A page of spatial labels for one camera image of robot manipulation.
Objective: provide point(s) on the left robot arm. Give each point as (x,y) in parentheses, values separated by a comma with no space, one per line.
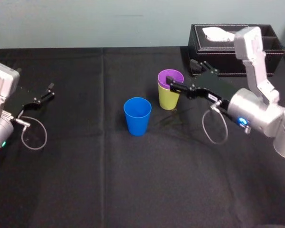
(0,83)

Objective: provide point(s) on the yellow-green plastic cup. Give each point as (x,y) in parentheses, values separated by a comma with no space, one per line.
(167,99)

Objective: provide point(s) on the black leather tissue box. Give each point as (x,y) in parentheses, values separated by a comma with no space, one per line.
(218,59)

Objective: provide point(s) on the blue plastic cup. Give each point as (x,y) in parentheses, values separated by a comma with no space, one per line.
(137,121)

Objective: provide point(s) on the white tissue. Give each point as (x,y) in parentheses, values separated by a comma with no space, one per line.
(216,33)

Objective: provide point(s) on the purple plastic cup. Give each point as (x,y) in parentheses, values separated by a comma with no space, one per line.
(174,75)

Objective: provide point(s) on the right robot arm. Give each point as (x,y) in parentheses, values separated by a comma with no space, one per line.
(256,111)

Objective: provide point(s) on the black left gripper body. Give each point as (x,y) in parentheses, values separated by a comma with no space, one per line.
(17,102)

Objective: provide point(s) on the black table cloth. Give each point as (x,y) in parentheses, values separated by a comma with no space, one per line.
(85,180)

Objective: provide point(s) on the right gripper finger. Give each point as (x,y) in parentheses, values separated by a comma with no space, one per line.
(180,88)
(196,65)

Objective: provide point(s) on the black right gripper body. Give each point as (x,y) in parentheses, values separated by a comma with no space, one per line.
(216,89)

